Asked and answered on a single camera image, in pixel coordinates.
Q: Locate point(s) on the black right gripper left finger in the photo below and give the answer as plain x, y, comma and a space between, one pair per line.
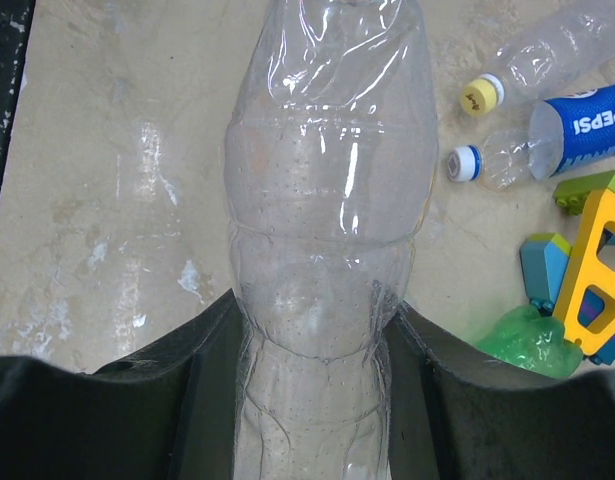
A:
165, 411

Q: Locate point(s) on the green plastic bottle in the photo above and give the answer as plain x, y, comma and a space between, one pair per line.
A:
523, 337

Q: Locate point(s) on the yellow triangle toy block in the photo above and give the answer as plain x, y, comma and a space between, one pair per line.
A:
586, 272

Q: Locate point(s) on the clear Pocari Sweat bottle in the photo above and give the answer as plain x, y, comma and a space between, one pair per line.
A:
330, 158

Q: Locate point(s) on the teal green toy block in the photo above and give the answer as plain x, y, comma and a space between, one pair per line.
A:
544, 258

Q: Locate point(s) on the Pepsi label clear bottle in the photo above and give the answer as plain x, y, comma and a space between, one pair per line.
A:
561, 134

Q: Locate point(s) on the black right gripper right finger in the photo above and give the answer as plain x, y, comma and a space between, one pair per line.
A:
457, 413

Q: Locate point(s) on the clear bottle yellow cap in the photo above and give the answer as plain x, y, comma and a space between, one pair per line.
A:
544, 58

